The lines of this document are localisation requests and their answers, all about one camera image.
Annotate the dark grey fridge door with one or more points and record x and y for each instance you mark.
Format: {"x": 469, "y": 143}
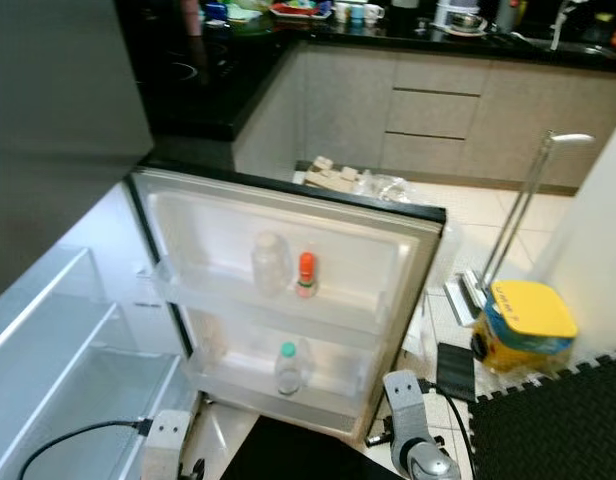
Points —
{"x": 388, "y": 250}

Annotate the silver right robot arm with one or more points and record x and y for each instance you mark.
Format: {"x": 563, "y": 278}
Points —
{"x": 430, "y": 465}

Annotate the dark grey fridge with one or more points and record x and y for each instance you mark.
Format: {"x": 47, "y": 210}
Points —
{"x": 58, "y": 150}

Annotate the black flat pad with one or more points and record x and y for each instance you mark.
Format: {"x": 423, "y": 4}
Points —
{"x": 456, "y": 370}

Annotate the green cap clear bottle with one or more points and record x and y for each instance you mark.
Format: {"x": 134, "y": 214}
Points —
{"x": 289, "y": 373}

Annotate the black textured foam mat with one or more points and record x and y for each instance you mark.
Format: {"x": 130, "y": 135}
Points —
{"x": 558, "y": 420}

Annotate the small orange cap bottle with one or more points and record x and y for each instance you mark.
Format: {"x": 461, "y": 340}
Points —
{"x": 306, "y": 272}

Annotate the yellow lidded bucket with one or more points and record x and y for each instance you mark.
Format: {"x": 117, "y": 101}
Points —
{"x": 533, "y": 310}

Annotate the translucent white bottle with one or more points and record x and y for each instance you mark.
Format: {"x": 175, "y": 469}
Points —
{"x": 271, "y": 266}

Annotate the clear bubble wrap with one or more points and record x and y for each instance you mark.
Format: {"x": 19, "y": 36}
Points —
{"x": 383, "y": 187}

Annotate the silver folding hand trolley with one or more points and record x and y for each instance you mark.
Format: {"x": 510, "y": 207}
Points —
{"x": 518, "y": 205}

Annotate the beige kitchen counter cabinet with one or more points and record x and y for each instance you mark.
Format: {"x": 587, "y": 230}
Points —
{"x": 338, "y": 100}

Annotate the black induction hob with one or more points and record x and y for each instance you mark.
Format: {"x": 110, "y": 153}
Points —
{"x": 188, "y": 75}

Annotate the white and teal mug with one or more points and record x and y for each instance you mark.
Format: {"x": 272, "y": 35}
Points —
{"x": 346, "y": 13}

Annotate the white appliance with steel bowl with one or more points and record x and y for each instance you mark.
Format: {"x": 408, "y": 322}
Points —
{"x": 461, "y": 16}

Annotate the red tray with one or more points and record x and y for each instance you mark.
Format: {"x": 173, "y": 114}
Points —
{"x": 301, "y": 10}

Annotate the chrome kitchen faucet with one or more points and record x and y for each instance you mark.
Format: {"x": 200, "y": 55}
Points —
{"x": 561, "y": 25}

